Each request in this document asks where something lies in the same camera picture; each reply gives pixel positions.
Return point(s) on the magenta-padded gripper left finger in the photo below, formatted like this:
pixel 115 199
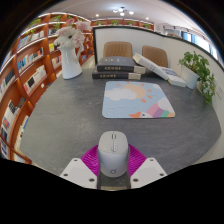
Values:
pixel 77 171

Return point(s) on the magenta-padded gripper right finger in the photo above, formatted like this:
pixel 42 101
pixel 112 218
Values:
pixel 148 171

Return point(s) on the white computer mouse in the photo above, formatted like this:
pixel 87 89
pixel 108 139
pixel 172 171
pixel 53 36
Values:
pixel 113 156

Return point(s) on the pastel cloud print mouse pad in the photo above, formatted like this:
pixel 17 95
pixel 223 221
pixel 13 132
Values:
pixel 133 100

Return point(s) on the blue and white book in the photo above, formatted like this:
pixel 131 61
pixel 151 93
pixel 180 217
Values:
pixel 175 78

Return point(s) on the thick dark hardcover book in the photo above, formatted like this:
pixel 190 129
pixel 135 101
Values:
pixel 110 75
pixel 116 63

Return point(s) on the thick white book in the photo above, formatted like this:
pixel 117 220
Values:
pixel 150 66

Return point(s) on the orange wooden bookshelf unit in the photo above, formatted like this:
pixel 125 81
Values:
pixel 30 76

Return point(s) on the white ceramic vase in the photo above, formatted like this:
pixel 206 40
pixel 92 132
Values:
pixel 70 65

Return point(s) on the green potted plant white pot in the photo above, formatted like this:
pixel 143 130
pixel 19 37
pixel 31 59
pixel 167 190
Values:
pixel 196 68

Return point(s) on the tan upholstered chair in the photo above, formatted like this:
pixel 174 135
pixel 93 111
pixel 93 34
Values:
pixel 117 49
pixel 156 55

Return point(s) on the large glass window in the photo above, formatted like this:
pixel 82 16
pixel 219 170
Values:
pixel 200 41

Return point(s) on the ceiling lights cluster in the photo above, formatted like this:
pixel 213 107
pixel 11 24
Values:
pixel 121 11

